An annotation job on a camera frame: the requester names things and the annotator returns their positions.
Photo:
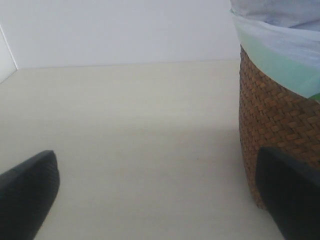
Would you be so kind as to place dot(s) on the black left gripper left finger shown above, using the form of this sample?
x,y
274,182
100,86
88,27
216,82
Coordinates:
x,y
27,193

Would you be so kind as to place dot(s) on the white plastic bin liner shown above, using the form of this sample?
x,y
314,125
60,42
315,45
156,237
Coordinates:
x,y
282,38

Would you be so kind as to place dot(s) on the brown woven wicker basket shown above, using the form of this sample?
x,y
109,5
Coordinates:
x,y
270,115

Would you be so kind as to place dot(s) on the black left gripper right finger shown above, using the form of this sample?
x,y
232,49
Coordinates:
x,y
290,190

